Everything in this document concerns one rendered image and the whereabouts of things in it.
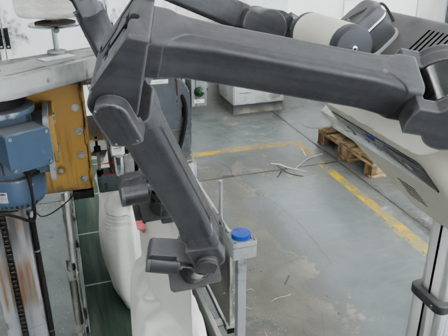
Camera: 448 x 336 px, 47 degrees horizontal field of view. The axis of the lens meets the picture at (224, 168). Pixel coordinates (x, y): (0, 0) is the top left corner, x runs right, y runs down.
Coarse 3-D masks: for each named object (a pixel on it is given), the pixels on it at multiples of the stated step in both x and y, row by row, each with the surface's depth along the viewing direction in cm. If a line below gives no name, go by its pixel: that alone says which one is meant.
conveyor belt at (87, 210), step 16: (96, 160) 333; (96, 192) 291; (80, 208) 274; (96, 208) 274; (80, 224) 259; (96, 224) 259; (80, 240) 246; (96, 240) 245; (96, 256) 233; (96, 272) 222; (96, 288) 212; (112, 288) 212; (96, 304) 203; (112, 304) 203; (96, 320) 194; (112, 320) 194; (128, 320) 194
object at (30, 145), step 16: (16, 128) 116; (32, 128) 116; (48, 128) 117; (0, 144) 114; (16, 144) 112; (32, 144) 115; (48, 144) 118; (0, 160) 118; (16, 160) 114; (32, 160) 116; (48, 160) 119
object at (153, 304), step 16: (160, 224) 139; (144, 240) 133; (144, 256) 150; (144, 272) 143; (144, 288) 138; (160, 288) 128; (144, 304) 136; (160, 304) 132; (176, 304) 122; (192, 304) 134; (144, 320) 130; (160, 320) 127; (176, 320) 124; (192, 320) 112
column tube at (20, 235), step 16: (16, 224) 154; (0, 240) 154; (16, 240) 155; (32, 240) 161; (0, 256) 156; (16, 256) 157; (32, 256) 159; (0, 272) 158; (32, 272) 161; (0, 288) 160; (32, 288) 163; (16, 304) 164; (32, 304) 166; (16, 320) 166; (32, 320) 168
